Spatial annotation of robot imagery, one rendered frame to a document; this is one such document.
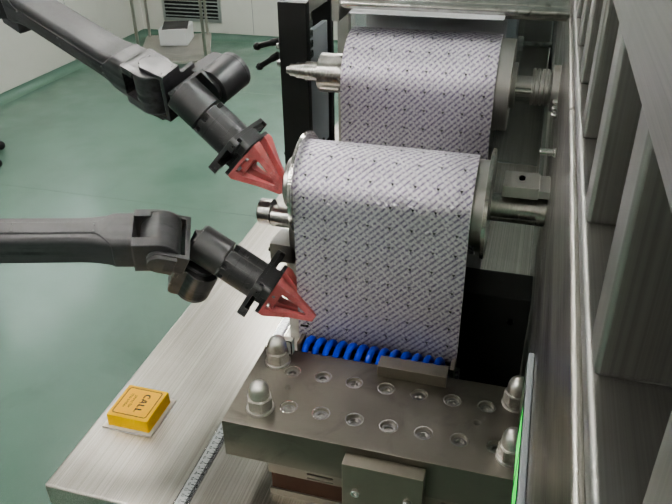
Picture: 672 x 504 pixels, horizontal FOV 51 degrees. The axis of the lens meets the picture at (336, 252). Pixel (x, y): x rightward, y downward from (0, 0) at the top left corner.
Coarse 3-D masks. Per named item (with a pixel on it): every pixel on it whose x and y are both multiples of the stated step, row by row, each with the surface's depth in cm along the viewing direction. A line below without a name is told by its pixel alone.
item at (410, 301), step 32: (320, 256) 96; (352, 256) 95; (384, 256) 94; (416, 256) 92; (448, 256) 91; (320, 288) 99; (352, 288) 98; (384, 288) 96; (416, 288) 95; (448, 288) 93; (320, 320) 102; (352, 320) 100; (384, 320) 99; (416, 320) 97; (448, 320) 96; (416, 352) 100; (448, 352) 99
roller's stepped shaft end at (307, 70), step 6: (288, 66) 117; (294, 66) 116; (300, 66) 116; (306, 66) 115; (312, 66) 115; (288, 72) 117; (294, 72) 117; (300, 72) 116; (306, 72) 115; (312, 72) 115; (306, 78) 116; (312, 78) 116
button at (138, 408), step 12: (120, 396) 109; (132, 396) 109; (144, 396) 109; (156, 396) 109; (168, 396) 110; (120, 408) 106; (132, 408) 106; (144, 408) 106; (156, 408) 107; (108, 420) 106; (120, 420) 105; (132, 420) 105; (144, 420) 104; (156, 420) 107
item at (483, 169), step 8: (480, 160) 91; (488, 160) 91; (480, 168) 89; (488, 168) 89; (480, 176) 88; (480, 184) 87; (480, 192) 87; (480, 200) 87; (472, 208) 87; (480, 208) 87; (472, 216) 88; (480, 216) 87; (472, 224) 88; (480, 224) 88; (472, 232) 89; (480, 232) 89; (472, 240) 90
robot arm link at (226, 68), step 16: (144, 64) 99; (160, 64) 99; (176, 64) 100; (192, 64) 102; (208, 64) 103; (224, 64) 102; (240, 64) 103; (160, 80) 98; (176, 80) 101; (224, 80) 101; (240, 80) 103; (224, 96) 102
